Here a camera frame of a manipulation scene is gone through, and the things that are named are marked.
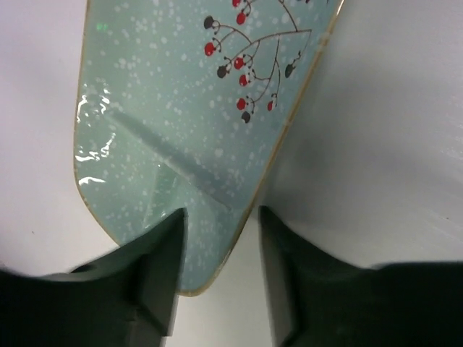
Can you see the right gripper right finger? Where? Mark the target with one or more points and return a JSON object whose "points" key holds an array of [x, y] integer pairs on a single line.
{"points": [[316, 299]]}

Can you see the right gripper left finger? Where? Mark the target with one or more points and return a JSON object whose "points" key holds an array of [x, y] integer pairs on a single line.
{"points": [[124, 298]]}

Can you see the light green rectangular plate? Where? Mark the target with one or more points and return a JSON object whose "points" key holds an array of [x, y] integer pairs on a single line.
{"points": [[185, 104]]}

